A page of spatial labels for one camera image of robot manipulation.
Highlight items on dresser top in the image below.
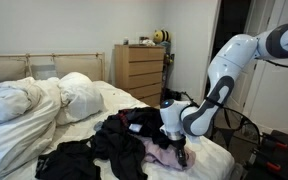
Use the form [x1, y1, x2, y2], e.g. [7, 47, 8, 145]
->
[123, 36, 155, 46]

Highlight black clothes pile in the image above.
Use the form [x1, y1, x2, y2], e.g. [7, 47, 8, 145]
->
[35, 107, 169, 180]

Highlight black mesh laundry bag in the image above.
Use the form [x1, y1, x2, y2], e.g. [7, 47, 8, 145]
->
[210, 107, 260, 156]

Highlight yellow bee plush toy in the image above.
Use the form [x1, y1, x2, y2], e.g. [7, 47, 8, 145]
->
[153, 30, 171, 43]

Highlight white rumpled duvet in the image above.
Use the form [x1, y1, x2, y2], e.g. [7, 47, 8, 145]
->
[0, 77, 61, 177]

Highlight orange handled clamp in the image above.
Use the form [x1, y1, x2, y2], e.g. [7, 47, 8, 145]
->
[252, 149, 281, 172]
[262, 133, 288, 150]

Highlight pink shirt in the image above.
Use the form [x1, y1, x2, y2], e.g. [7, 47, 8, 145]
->
[137, 136, 196, 171]

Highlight wooden chest of drawers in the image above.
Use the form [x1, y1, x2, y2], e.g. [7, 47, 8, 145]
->
[114, 45, 165, 106]

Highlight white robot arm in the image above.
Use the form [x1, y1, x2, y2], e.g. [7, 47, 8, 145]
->
[160, 24, 288, 167]

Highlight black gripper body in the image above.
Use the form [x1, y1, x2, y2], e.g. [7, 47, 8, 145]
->
[166, 131, 187, 167]

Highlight white pillow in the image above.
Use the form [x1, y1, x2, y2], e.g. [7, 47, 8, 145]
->
[56, 72, 104, 126]

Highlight wooden bed with white sheet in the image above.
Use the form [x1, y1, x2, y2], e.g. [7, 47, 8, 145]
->
[0, 56, 234, 180]

